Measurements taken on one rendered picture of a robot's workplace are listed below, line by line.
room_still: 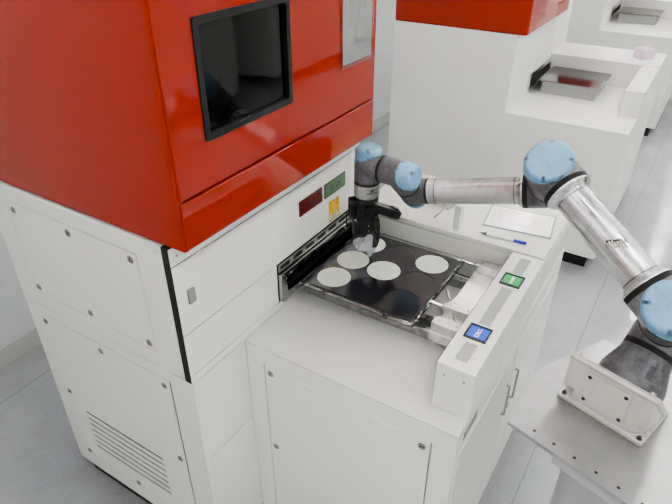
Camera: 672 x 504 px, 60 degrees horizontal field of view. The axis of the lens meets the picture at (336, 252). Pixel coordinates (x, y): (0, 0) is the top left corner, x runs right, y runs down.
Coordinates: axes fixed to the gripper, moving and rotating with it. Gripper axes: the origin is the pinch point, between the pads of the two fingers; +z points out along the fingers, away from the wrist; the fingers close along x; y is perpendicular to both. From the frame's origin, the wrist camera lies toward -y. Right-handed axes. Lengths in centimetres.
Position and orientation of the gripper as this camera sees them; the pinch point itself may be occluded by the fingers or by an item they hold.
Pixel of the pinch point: (371, 252)
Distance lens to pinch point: 181.9
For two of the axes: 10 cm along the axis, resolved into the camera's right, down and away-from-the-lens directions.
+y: -9.3, 2.0, -3.1
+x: 3.7, 5.0, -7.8
